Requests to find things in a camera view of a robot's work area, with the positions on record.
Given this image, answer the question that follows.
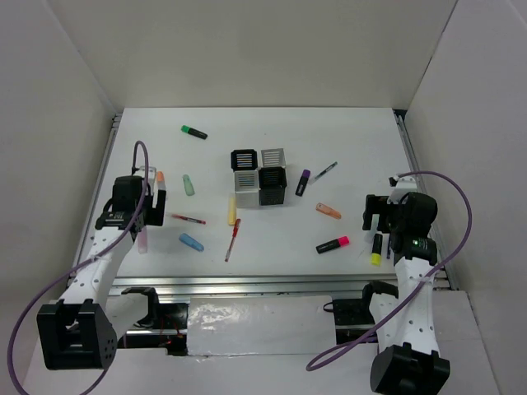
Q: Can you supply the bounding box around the green transparent correction tape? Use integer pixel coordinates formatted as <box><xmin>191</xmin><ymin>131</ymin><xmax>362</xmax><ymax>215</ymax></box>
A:
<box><xmin>182</xmin><ymin>174</ymin><xmax>195</xmax><ymax>197</ymax></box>

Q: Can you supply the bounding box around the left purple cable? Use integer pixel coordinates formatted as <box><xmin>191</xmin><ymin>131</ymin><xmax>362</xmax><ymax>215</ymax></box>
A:
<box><xmin>7</xmin><ymin>140</ymin><xmax>150</xmax><ymax>395</ymax></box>

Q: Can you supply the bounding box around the yellow black highlighter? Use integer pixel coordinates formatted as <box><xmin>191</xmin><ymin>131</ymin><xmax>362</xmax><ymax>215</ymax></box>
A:
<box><xmin>371</xmin><ymin>233</ymin><xmax>383</xmax><ymax>267</ymax></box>

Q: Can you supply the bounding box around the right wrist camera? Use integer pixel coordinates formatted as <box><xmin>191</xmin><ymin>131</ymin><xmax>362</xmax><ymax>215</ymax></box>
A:
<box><xmin>388</xmin><ymin>176</ymin><xmax>417</xmax><ymax>205</ymax></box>

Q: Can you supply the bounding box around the white front-left pen holder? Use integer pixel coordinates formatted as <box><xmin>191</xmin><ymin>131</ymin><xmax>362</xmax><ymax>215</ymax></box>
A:
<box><xmin>234</xmin><ymin>170</ymin><xmax>259</xmax><ymax>208</ymax></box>

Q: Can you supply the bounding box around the red gel pen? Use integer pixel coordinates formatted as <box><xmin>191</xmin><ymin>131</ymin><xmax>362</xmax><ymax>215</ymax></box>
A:
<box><xmin>169</xmin><ymin>214</ymin><xmax>207</xmax><ymax>225</ymax></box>

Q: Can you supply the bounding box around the green black highlighter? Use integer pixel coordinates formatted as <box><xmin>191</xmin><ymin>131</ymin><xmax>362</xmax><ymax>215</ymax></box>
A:
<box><xmin>180</xmin><ymin>125</ymin><xmax>208</xmax><ymax>140</ymax></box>

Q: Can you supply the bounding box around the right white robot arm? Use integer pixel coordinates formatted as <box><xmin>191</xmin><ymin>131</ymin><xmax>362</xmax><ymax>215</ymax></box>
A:
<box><xmin>359</xmin><ymin>192</ymin><xmax>450</xmax><ymax>394</ymax></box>

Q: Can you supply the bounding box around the yellow pastel highlighter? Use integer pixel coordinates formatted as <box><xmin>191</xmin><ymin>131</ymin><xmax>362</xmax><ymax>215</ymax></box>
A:
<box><xmin>227</xmin><ymin>195</ymin><xmax>237</xmax><ymax>226</ymax></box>

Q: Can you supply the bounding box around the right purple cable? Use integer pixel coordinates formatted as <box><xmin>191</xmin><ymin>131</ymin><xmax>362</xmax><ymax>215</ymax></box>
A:
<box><xmin>305</xmin><ymin>170</ymin><xmax>473</xmax><ymax>372</ymax></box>

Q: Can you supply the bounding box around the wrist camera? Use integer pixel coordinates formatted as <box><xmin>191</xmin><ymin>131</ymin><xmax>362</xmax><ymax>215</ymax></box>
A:
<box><xmin>132</xmin><ymin>165</ymin><xmax>157</xmax><ymax>179</ymax></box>
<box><xmin>388</xmin><ymin>176</ymin><xmax>417</xmax><ymax>205</ymax></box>

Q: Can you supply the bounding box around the pink pastel highlighter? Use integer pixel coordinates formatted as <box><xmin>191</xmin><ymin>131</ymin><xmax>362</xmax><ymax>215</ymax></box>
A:
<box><xmin>136</xmin><ymin>227</ymin><xmax>148</xmax><ymax>254</ymax></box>

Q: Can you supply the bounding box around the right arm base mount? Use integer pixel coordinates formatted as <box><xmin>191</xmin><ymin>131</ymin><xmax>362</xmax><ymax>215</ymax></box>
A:
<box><xmin>323</xmin><ymin>281</ymin><xmax>399</xmax><ymax>345</ymax></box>

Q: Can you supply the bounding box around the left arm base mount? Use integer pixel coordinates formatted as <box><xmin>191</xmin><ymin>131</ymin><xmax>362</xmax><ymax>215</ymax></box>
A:
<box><xmin>107</xmin><ymin>287</ymin><xmax>189</xmax><ymax>356</ymax></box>

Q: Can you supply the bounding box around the orange transparent correction tape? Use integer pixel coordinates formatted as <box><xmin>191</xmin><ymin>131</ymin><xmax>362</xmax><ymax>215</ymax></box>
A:
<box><xmin>315</xmin><ymin>203</ymin><xmax>342</xmax><ymax>220</ymax></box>

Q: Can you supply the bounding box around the black back-left pen holder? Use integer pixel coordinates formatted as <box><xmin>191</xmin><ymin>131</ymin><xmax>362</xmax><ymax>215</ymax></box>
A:
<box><xmin>231</xmin><ymin>149</ymin><xmax>259</xmax><ymax>171</ymax></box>

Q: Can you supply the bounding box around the clear green gel pen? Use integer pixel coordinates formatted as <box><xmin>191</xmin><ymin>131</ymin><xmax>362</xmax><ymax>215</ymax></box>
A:
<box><xmin>309</xmin><ymin>161</ymin><xmax>338</xmax><ymax>184</ymax></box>

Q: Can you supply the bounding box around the orange capped clear highlighter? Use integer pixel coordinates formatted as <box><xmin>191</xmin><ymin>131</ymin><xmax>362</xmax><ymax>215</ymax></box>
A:
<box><xmin>156</xmin><ymin>171</ymin><xmax>166</xmax><ymax>191</ymax></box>

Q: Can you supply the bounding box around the pink black highlighter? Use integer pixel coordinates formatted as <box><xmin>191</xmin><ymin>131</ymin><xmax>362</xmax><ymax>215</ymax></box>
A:
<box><xmin>315</xmin><ymin>236</ymin><xmax>350</xmax><ymax>254</ymax></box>

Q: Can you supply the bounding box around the red ballpoint pen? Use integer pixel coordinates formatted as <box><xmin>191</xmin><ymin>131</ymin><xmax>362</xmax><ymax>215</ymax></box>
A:
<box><xmin>224</xmin><ymin>218</ymin><xmax>241</xmax><ymax>263</ymax></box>

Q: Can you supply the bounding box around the purple black highlighter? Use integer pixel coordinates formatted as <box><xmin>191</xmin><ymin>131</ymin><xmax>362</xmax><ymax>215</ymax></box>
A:
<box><xmin>295</xmin><ymin>170</ymin><xmax>310</xmax><ymax>197</ymax></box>

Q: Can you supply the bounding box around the black front-right pen holder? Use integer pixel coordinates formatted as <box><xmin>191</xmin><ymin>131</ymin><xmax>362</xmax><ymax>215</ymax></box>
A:
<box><xmin>259</xmin><ymin>166</ymin><xmax>287</xmax><ymax>206</ymax></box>

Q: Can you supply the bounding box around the purple cable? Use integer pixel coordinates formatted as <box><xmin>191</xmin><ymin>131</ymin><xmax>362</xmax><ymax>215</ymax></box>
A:
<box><xmin>305</xmin><ymin>170</ymin><xmax>473</xmax><ymax>372</ymax></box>
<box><xmin>7</xmin><ymin>140</ymin><xmax>150</xmax><ymax>395</ymax></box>

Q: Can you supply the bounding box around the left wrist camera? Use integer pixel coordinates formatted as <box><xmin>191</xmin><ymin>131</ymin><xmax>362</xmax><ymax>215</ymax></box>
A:
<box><xmin>132</xmin><ymin>165</ymin><xmax>157</xmax><ymax>179</ymax></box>

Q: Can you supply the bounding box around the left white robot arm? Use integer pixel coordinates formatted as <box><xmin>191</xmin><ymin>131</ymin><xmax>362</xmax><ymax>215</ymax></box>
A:
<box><xmin>37</xmin><ymin>170</ymin><xmax>166</xmax><ymax>370</ymax></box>

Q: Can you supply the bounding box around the aluminium rail frame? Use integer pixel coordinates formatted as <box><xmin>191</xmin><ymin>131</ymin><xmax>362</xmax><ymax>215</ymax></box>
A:
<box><xmin>63</xmin><ymin>107</ymin><xmax>461</xmax><ymax>298</ymax></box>

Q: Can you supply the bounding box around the white back-right pen holder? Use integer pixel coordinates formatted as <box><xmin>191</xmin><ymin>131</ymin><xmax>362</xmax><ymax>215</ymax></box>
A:
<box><xmin>261</xmin><ymin>148</ymin><xmax>286</xmax><ymax>168</ymax></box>

